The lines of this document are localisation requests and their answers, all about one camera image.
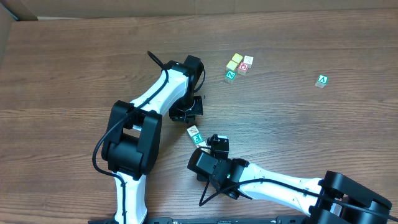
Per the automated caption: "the yellow block upper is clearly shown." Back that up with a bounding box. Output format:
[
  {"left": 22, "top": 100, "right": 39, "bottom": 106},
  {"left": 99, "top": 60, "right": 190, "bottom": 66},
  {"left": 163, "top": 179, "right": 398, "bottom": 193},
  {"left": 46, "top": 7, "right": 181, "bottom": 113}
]
[{"left": 232, "top": 54, "right": 243, "bottom": 64}]

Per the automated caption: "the green letter F block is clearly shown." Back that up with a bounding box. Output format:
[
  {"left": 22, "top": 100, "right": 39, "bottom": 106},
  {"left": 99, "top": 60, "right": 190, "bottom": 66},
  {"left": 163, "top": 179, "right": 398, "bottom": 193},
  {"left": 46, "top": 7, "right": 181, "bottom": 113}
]
[{"left": 192, "top": 133, "right": 204, "bottom": 146}]

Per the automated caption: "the white blue-edged picture block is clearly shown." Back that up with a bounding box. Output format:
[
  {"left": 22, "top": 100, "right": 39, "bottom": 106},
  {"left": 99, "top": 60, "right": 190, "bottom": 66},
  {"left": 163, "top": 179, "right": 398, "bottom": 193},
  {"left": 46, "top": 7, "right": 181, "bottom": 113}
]
[{"left": 187, "top": 125, "right": 200, "bottom": 137}]

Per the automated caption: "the green letter Z block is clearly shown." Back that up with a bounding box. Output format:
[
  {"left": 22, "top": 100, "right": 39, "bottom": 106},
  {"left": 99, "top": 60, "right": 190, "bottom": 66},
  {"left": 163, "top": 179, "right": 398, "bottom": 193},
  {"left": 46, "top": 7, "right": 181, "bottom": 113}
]
[{"left": 224, "top": 70, "right": 236, "bottom": 83}]

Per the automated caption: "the green letter A block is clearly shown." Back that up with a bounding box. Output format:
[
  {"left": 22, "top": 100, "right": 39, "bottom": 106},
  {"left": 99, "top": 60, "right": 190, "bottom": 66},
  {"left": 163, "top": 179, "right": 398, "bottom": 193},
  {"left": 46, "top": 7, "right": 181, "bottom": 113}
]
[{"left": 315, "top": 75, "right": 328, "bottom": 88}]

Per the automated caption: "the yellow letter G block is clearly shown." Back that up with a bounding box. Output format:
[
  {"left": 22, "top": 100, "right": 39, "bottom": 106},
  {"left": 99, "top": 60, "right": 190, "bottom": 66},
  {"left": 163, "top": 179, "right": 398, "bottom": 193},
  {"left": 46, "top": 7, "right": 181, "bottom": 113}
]
[{"left": 201, "top": 147, "right": 211, "bottom": 154}]

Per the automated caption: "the white line-drawing block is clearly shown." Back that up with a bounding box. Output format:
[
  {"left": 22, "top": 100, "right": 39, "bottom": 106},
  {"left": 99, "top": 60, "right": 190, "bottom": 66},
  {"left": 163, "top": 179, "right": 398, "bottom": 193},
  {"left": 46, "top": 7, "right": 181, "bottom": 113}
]
[{"left": 243, "top": 55, "right": 254, "bottom": 69}]

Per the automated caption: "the yellow block lower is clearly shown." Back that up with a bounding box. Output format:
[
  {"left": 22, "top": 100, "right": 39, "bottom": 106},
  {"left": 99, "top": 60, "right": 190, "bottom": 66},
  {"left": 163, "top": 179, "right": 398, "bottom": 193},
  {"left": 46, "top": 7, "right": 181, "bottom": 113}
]
[{"left": 226, "top": 60, "right": 238, "bottom": 72}]

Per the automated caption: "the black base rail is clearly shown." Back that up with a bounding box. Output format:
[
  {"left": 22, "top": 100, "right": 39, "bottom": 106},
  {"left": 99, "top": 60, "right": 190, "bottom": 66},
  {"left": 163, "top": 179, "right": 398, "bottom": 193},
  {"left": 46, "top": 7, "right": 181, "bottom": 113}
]
[{"left": 144, "top": 215, "right": 307, "bottom": 224}]

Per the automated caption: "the red picture block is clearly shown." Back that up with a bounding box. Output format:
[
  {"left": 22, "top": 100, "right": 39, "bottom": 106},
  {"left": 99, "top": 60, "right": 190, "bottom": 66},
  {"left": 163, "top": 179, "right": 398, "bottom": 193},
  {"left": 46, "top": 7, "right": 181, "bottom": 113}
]
[{"left": 237, "top": 62, "right": 249, "bottom": 75}]

